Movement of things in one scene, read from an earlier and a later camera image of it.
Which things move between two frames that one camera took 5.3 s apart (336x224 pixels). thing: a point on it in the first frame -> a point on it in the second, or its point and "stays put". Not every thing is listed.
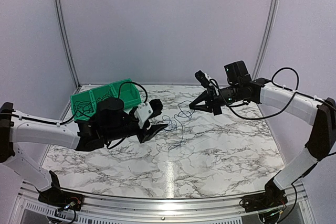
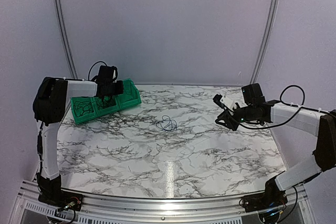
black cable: [83, 107] stays put
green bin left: [83, 105] stays put
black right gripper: [204, 96] -> [230, 124]
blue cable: [167, 125] -> [127, 88]
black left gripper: [147, 134] -> [119, 90]
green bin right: [128, 91] stays put
